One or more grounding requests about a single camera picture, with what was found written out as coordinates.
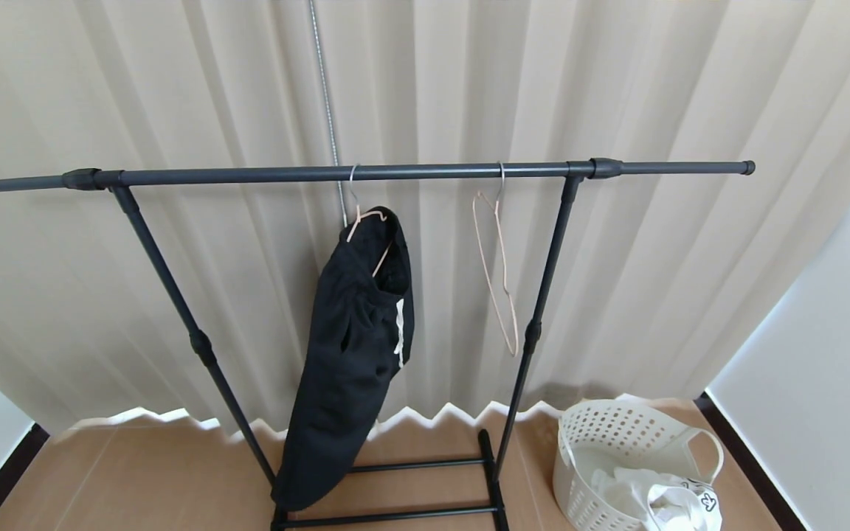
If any beige curtain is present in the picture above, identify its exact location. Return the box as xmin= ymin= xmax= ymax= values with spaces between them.
xmin=0 ymin=0 xmax=850 ymax=443

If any white laundry basket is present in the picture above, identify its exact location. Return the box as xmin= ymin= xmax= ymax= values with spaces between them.
xmin=552 ymin=398 xmax=726 ymax=531

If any black clothes rack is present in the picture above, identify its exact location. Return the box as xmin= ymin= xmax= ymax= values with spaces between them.
xmin=0 ymin=157 xmax=756 ymax=531

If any pink clothes hanger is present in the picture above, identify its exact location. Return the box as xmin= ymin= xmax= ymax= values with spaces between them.
xmin=345 ymin=164 xmax=394 ymax=279
xmin=471 ymin=162 xmax=520 ymax=358

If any thin grey curtain wand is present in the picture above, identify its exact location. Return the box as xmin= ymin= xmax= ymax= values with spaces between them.
xmin=309 ymin=0 xmax=348 ymax=228

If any white printed garment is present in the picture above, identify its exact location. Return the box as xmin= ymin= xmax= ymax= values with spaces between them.
xmin=591 ymin=465 xmax=725 ymax=531

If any black garment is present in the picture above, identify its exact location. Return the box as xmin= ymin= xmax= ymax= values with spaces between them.
xmin=272 ymin=206 xmax=416 ymax=512

